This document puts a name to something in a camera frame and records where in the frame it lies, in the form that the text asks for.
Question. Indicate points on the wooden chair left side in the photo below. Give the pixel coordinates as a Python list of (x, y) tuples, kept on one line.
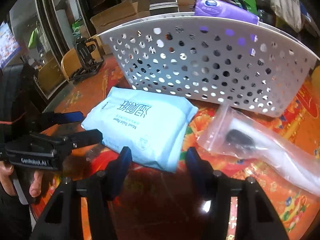
[(71, 63)]

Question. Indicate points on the purple tissue pack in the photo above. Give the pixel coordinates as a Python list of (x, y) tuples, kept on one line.
[(218, 8)]

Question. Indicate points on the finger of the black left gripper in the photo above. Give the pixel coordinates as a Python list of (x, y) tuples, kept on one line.
[(66, 143), (49, 119)]

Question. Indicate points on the open cardboard box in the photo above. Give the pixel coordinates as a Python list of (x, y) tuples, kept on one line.
[(124, 12)]

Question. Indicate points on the clear zip plastic bag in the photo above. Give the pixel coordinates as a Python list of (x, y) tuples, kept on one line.
[(233, 133)]

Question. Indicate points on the person's left hand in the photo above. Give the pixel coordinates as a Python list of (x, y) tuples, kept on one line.
[(7, 170)]

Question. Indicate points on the black folding phone stand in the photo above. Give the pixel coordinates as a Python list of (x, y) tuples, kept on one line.
[(89, 65)]

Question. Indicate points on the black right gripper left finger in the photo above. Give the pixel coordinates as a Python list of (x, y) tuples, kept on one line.
[(107, 183)]

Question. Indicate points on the white perforated plastic basket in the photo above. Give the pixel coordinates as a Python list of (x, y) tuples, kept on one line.
[(254, 67)]

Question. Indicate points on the beige canvas tote bag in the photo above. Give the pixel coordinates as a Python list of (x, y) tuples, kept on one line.
[(289, 12)]

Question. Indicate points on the light blue wet wipes pack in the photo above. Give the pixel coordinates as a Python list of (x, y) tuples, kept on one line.
[(152, 125)]

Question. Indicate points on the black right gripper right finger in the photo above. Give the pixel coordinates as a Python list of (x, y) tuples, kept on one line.
[(211, 184)]

